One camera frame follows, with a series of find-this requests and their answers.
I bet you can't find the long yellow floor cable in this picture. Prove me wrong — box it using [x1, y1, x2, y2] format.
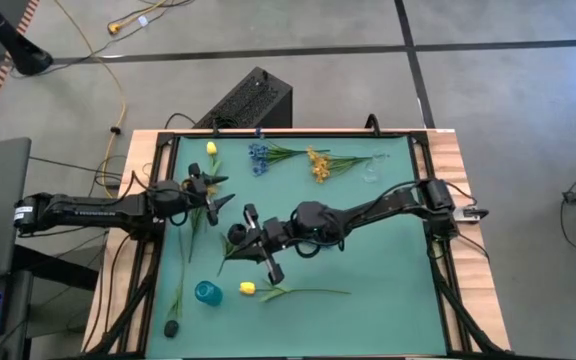
[52, 0, 128, 199]

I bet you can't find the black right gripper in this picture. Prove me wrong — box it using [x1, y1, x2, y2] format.
[225, 203, 294, 286]

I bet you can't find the blue flower bunch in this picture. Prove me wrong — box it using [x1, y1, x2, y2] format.
[247, 141, 330, 177]

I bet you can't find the black stand pole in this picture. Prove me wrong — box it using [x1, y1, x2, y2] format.
[0, 0, 54, 77]

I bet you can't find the blue glass vase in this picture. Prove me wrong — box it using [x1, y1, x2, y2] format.
[194, 279, 224, 308]

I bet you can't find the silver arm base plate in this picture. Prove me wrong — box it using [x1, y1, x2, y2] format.
[455, 205, 490, 222]

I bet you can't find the yellow flower bunch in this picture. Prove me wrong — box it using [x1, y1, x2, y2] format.
[305, 145, 375, 185]

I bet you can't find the black arched handle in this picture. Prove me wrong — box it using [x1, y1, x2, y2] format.
[364, 113, 382, 137]

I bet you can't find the green table mat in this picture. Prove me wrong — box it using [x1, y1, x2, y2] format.
[145, 134, 449, 359]

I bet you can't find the black computer tower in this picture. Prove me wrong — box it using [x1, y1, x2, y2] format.
[192, 66, 294, 130]

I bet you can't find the yellow cable with plug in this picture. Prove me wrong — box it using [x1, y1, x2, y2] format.
[106, 0, 169, 36]

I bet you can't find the black aluminium table frame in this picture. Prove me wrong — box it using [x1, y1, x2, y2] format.
[82, 128, 514, 360]

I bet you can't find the clear glass vase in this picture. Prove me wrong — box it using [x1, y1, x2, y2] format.
[360, 148, 390, 185]

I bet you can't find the yellow tulip long stem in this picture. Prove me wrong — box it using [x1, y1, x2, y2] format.
[238, 280, 353, 305]
[187, 141, 223, 264]

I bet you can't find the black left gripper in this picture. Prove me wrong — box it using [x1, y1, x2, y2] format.
[183, 163, 237, 227]

